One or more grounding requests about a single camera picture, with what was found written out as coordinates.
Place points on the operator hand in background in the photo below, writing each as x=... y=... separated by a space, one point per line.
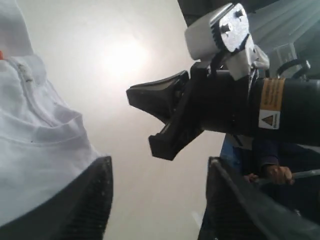
x=271 y=173

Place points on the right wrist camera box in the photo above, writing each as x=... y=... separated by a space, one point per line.
x=226 y=31

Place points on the dark blue cloth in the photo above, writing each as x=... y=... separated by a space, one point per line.
x=248 y=155

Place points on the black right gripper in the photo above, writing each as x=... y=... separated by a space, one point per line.
x=200 y=100

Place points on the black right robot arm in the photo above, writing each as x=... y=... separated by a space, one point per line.
x=289 y=110

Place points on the white t-shirt red lettering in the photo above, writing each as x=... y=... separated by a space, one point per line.
x=44 y=145

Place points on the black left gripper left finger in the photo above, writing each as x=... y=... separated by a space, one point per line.
x=78 y=212

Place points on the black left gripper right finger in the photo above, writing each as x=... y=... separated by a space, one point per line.
x=237 y=210

